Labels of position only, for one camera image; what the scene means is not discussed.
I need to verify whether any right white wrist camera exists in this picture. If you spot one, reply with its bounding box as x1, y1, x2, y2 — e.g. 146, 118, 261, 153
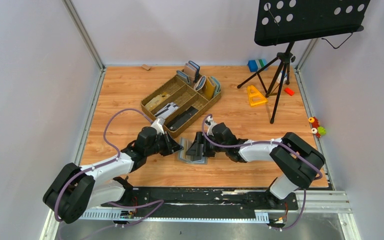
204, 119, 217, 136

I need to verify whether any yellow triangular toy block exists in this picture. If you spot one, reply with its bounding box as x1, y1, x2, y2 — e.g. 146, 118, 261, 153
246, 85, 268, 107

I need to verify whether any black music stand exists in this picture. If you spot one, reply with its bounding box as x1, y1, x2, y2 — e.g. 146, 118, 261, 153
251, 0, 370, 124

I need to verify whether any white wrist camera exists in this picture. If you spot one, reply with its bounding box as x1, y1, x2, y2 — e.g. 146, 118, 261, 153
204, 119, 217, 136
150, 117, 165, 135

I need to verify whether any blue green toy block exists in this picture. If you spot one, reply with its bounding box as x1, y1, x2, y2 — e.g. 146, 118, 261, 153
247, 58, 268, 73

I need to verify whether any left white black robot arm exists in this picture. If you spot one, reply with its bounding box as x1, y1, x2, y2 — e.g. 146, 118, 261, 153
42, 126, 183, 224

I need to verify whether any woven divided basket tray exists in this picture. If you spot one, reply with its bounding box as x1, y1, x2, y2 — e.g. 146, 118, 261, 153
140, 76, 222, 138

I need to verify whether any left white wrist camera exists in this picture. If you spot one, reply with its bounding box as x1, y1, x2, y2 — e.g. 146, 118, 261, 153
150, 117, 165, 135

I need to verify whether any small cardboard scrap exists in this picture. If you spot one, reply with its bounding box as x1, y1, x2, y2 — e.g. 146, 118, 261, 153
141, 64, 152, 71

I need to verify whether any blue tan card holder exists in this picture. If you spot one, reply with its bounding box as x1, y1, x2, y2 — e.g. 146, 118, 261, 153
183, 60, 201, 83

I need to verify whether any yellow card holder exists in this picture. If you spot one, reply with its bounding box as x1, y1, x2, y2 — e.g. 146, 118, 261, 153
202, 76, 217, 100

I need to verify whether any small red toy brick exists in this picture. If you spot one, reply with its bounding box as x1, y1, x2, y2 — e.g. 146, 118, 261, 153
284, 87, 295, 96

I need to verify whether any red green toy figure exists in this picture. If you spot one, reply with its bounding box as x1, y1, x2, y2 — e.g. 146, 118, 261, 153
308, 116, 327, 138

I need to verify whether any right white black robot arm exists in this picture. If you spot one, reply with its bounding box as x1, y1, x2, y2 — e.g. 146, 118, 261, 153
185, 122, 326, 201

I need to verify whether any black white cards stack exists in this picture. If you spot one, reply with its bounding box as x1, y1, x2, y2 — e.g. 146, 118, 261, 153
154, 102, 179, 120

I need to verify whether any tan card in basket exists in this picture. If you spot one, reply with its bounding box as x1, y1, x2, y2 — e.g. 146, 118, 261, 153
145, 92, 171, 111

